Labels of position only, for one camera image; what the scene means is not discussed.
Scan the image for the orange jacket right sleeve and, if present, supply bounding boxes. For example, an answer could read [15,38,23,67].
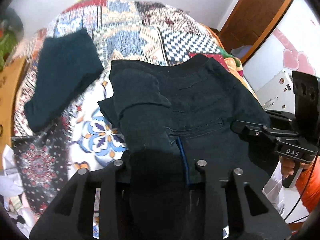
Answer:
[296,158,320,213]

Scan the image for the brown wooden door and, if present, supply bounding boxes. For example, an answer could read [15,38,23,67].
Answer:
[219,0,285,53]

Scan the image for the black pants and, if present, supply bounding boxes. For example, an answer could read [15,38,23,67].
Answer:
[99,54,277,239]

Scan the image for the grey neck pillow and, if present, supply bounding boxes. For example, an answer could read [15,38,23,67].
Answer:
[1,8,24,42]

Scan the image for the colourful patchwork bedspread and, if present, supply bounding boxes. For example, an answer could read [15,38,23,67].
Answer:
[10,0,258,240]

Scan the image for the green patterned storage bag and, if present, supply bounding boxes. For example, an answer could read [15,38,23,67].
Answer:
[0,28,17,71]

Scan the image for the wooden lap table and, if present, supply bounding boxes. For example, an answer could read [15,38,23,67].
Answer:
[0,56,26,171]

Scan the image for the folded dark teal pants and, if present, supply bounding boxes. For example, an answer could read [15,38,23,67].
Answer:
[24,29,104,133]

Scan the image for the right hand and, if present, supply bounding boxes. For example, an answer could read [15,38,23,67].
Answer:
[280,157,313,179]

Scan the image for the white cloth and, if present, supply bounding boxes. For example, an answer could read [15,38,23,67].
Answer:
[1,145,24,205]

